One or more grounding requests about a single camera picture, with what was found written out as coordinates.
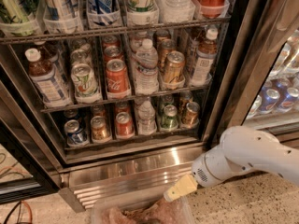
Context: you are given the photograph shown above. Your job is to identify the green soda can behind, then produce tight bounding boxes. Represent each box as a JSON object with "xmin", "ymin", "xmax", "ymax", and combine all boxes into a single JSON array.
[{"xmin": 158, "ymin": 94, "xmax": 174, "ymax": 114}]

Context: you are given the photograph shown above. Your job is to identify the blue pepsi can left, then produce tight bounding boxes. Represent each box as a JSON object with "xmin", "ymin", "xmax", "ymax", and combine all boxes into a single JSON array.
[{"xmin": 258, "ymin": 89, "xmax": 280, "ymax": 114}]

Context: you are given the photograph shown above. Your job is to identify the tea bottle middle left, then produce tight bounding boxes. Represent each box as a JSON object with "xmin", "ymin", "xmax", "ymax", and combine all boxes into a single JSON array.
[{"xmin": 25, "ymin": 49, "xmax": 71, "ymax": 107}]

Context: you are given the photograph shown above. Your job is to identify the white green can middle front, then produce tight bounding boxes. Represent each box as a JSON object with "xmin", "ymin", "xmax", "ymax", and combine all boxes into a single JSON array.
[{"xmin": 71, "ymin": 63, "xmax": 101, "ymax": 104}]

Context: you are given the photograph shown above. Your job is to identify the green soda can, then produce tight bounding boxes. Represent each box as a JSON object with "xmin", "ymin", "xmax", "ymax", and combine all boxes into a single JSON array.
[
  {"xmin": 158, "ymin": 94, "xmax": 174, "ymax": 114},
  {"xmin": 161, "ymin": 105, "xmax": 178, "ymax": 130}
]

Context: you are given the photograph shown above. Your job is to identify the gold can middle front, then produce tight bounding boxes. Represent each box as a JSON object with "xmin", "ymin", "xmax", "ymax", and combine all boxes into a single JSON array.
[{"xmin": 163, "ymin": 50, "xmax": 185, "ymax": 90}]

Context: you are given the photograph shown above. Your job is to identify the glass fridge door right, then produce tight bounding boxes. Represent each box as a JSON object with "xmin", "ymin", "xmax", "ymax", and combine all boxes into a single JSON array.
[{"xmin": 208, "ymin": 0, "xmax": 299, "ymax": 147}]

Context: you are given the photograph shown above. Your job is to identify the small water bottle bottom shelf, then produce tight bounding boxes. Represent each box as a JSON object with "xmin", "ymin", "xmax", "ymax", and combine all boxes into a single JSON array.
[{"xmin": 138, "ymin": 101, "xmax": 156, "ymax": 135}]

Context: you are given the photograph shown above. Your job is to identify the brown can bottom right front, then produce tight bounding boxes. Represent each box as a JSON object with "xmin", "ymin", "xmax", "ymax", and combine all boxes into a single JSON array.
[{"xmin": 181, "ymin": 102, "xmax": 200, "ymax": 125}]

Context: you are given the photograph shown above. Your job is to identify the brown can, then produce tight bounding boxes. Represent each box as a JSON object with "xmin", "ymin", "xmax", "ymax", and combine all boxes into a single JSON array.
[
  {"xmin": 178, "ymin": 91, "xmax": 193, "ymax": 114},
  {"xmin": 181, "ymin": 102, "xmax": 200, "ymax": 125}
]

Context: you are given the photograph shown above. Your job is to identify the blue white can top shelf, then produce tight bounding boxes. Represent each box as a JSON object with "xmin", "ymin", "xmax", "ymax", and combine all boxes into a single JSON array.
[{"xmin": 86, "ymin": 0, "xmax": 121, "ymax": 29}]

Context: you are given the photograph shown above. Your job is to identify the silver blue can top shelf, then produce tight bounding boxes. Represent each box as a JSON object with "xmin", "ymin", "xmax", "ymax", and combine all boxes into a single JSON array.
[{"xmin": 43, "ymin": 0, "xmax": 83, "ymax": 34}]

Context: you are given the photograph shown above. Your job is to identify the water bottle middle shelf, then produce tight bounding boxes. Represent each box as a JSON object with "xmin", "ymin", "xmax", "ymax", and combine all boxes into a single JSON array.
[{"xmin": 135, "ymin": 38, "xmax": 159, "ymax": 95}]

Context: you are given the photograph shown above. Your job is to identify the gold can bottom front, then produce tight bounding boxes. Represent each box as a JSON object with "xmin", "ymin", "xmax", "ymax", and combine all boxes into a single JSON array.
[{"xmin": 91, "ymin": 116, "xmax": 111, "ymax": 143}]

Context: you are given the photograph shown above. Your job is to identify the clear plastic food container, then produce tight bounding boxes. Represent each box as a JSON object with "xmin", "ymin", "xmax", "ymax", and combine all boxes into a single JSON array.
[{"xmin": 92, "ymin": 187, "xmax": 196, "ymax": 224}]

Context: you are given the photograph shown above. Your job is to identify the blue pepsi can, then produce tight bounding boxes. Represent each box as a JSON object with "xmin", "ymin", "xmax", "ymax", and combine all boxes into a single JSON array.
[
  {"xmin": 277, "ymin": 87, "xmax": 299, "ymax": 112},
  {"xmin": 258, "ymin": 89, "xmax": 280, "ymax": 114}
]

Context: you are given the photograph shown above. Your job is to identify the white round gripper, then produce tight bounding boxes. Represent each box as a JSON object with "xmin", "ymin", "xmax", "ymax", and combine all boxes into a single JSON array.
[{"xmin": 164, "ymin": 148, "xmax": 247, "ymax": 202}]

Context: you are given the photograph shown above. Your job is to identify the green can top left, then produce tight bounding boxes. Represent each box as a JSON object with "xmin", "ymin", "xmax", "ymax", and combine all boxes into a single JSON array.
[{"xmin": 0, "ymin": 0, "xmax": 41, "ymax": 36}]

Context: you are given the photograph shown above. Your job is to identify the blue can bottom front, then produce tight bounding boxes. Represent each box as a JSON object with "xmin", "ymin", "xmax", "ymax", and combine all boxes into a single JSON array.
[{"xmin": 64, "ymin": 119, "xmax": 89, "ymax": 147}]

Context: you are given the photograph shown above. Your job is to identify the gold can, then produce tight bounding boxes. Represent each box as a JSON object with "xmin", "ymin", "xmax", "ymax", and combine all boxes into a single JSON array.
[
  {"xmin": 91, "ymin": 116, "xmax": 111, "ymax": 143},
  {"xmin": 91, "ymin": 105, "xmax": 107, "ymax": 118},
  {"xmin": 163, "ymin": 50, "xmax": 185, "ymax": 90},
  {"xmin": 158, "ymin": 39, "xmax": 176, "ymax": 72}
]

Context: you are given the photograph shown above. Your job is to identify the white green can top shelf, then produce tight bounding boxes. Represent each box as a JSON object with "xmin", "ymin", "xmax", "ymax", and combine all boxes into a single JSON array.
[{"xmin": 127, "ymin": 0, "xmax": 159, "ymax": 25}]

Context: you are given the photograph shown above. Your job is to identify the green soda can front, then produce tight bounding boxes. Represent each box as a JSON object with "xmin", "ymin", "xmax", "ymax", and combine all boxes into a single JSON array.
[{"xmin": 161, "ymin": 105, "xmax": 178, "ymax": 130}]

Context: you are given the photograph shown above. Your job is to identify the steel fridge base grille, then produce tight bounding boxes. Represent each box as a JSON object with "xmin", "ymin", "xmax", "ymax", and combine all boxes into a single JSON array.
[{"xmin": 59, "ymin": 143, "xmax": 206, "ymax": 212}]

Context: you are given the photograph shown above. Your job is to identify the red can bottom rear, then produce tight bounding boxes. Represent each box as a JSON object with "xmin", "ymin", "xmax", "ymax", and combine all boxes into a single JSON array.
[{"xmin": 114, "ymin": 101, "xmax": 131, "ymax": 114}]

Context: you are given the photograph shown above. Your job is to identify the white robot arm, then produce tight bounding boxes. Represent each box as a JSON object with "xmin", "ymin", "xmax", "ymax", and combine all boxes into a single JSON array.
[{"xmin": 164, "ymin": 126, "xmax": 299, "ymax": 202}]

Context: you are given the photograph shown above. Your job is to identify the red can bottom front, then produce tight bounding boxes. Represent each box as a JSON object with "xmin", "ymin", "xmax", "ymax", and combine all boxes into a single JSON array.
[{"xmin": 115, "ymin": 112, "xmax": 135, "ymax": 138}]

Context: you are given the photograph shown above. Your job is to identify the blue can bottom rear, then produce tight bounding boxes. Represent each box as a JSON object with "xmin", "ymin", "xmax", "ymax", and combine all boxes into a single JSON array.
[{"xmin": 64, "ymin": 109, "xmax": 82, "ymax": 123}]

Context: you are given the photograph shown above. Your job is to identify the red cola can middle front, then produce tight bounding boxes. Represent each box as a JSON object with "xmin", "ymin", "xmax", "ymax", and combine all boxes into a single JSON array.
[{"xmin": 106, "ymin": 59, "xmax": 130, "ymax": 94}]

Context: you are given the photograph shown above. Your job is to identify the tea bottle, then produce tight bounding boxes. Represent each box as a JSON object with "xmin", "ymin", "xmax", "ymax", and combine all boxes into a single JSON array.
[
  {"xmin": 190, "ymin": 26, "xmax": 218, "ymax": 86},
  {"xmin": 25, "ymin": 49, "xmax": 71, "ymax": 107}
]

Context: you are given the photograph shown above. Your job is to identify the red orange cables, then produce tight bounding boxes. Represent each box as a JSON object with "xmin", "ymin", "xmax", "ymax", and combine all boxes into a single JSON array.
[{"xmin": 2, "ymin": 200, "xmax": 34, "ymax": 224}]

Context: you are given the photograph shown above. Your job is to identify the gold can bottom rear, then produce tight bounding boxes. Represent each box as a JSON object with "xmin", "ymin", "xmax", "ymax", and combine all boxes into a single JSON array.
[{"xmin": 91, "ymin": 105, "xmax": 107, "ymax": 118}]

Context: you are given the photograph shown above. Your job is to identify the blue pepsi can right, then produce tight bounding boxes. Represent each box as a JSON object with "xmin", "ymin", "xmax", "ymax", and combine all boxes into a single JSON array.
[{"xmin": 277, "ymin": 87, "xmax": 299, "ymax": 112}]

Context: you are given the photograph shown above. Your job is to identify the brown can bottom right rear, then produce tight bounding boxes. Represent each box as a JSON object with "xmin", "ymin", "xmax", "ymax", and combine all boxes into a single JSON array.
[{"xmin": 178, "ymin": 91, "xmax": 193, "ymax": 114}]

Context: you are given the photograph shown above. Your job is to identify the tea bottle middle right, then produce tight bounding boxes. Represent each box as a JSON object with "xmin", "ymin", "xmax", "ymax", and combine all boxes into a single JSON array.
[{"xmin": 190, "ymin": 26, "xmax": 218, "ymax": 86}]

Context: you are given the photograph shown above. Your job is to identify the water bottle top shelf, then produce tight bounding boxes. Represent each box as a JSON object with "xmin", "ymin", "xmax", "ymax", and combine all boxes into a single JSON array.
[{"xmin": 156, "ymin": 0, "xmax": 195, "ymax": 23}]

